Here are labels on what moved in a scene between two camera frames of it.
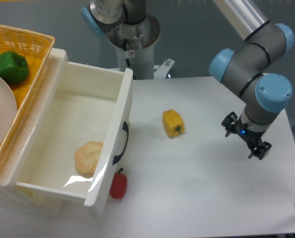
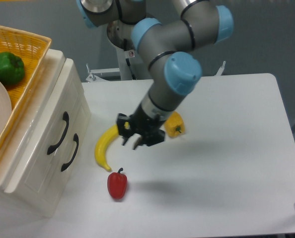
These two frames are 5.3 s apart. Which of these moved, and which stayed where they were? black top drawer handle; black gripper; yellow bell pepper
Moved: black top drawer handle; black gripper
Stayed: yellow bell pepper
